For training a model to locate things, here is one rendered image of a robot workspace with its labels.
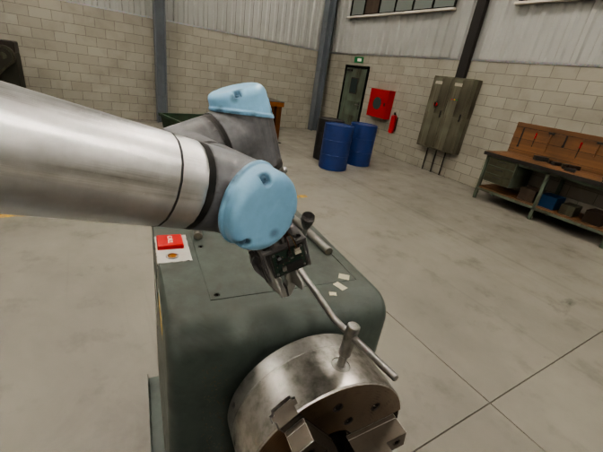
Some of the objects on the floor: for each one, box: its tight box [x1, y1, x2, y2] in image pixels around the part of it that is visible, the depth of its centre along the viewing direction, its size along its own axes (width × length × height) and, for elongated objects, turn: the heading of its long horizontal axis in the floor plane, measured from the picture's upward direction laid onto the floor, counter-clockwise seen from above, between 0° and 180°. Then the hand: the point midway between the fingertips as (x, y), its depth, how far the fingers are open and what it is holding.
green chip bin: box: [158, 113, 204, 128], centre depth 525 cm, size 134×94×85 cm
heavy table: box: [267, 97, 284, 143], centre depth 899 cm, size 161×44×100 cm, turn 14°
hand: (284, 288), depth 62 cm, fingers closed
